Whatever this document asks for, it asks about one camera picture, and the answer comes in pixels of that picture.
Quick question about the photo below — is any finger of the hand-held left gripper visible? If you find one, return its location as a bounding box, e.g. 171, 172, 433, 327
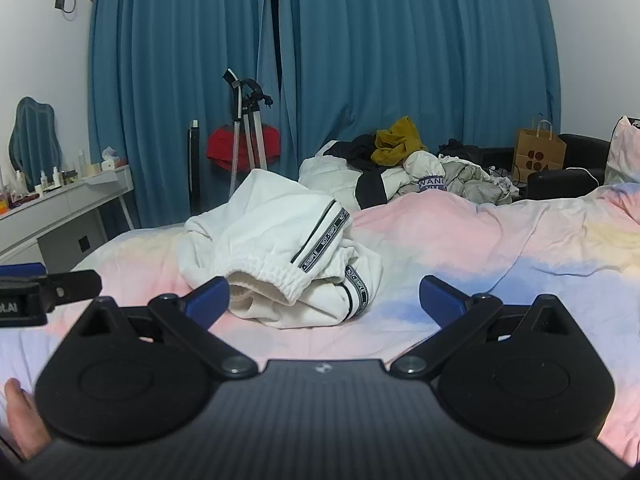
0, 262, 46, 278
42, 269, 104, 312

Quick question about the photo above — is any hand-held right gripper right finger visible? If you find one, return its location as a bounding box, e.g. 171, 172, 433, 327
389, 275, 576, 381

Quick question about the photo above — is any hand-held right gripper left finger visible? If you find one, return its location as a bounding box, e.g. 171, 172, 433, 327
75, 276, 260, 381

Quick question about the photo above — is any person's right hand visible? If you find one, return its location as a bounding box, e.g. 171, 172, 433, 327
4, 379, 52, 461

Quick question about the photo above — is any white dresser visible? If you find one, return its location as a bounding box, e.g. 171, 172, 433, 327
0, 164, 135, 267

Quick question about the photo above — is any pastel tie-dye bed blanket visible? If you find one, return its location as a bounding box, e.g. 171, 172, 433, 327
0, 180, 640, 463

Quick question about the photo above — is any row of cosmetic bottles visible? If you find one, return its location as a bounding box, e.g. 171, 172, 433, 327
0, 149, 103, 212

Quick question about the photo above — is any grey and white garment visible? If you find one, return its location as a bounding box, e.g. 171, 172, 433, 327
404, 151, 522, 207

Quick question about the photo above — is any tissue box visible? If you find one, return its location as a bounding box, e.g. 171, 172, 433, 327
99, 146, 128, 175

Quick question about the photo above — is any slim white and black stand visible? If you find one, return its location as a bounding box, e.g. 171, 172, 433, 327
187, 118, 202, 217

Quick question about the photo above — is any wavy blue-framed mirror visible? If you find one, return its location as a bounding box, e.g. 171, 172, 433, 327
9, 96, 64, 187

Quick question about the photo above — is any red cloth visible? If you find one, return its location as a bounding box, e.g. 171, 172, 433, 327
207, 124, 282, 175

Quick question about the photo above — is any mustard yellow cloth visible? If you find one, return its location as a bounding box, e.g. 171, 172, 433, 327
371, 115, 430, 168

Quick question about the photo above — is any white jacket with black panels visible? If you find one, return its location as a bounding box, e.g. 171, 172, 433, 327
299, 139, 418, 211

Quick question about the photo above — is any brown paper bag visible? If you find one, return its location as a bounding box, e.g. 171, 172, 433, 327
511, 114, 568, 184

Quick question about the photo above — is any garment steamer stand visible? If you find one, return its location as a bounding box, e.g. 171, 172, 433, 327
221, 67, 274, 198

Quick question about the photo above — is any black armchair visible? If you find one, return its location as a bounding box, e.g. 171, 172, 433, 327
526, 133, 615, 202

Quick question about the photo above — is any pastel pillow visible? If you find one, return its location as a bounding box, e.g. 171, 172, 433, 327
604, 115, 640, 187

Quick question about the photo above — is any blue curtain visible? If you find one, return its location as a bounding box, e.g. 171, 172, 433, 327
89, 0, 281, 233
274, 0, 562, 181

